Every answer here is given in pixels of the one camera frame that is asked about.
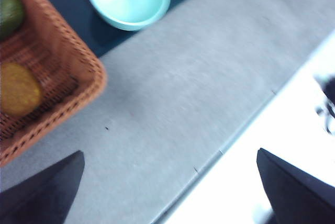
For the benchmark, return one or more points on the brown wicker basket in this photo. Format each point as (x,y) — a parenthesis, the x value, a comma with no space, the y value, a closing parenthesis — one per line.
(65,59)

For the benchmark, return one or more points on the green fruit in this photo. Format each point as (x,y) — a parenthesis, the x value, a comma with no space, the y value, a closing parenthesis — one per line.
(9,14)

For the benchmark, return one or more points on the yellow-brown kiwi fruit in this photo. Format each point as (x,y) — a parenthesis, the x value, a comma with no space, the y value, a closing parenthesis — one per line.
(18,90)

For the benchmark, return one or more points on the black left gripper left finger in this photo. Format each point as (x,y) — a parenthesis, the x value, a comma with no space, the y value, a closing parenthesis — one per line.
(42,195)

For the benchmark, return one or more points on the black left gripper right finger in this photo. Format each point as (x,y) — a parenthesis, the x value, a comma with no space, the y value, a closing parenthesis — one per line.
(303,197)

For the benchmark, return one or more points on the dark teal rectangular tray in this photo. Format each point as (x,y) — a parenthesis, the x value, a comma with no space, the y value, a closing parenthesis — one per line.
(76,4)

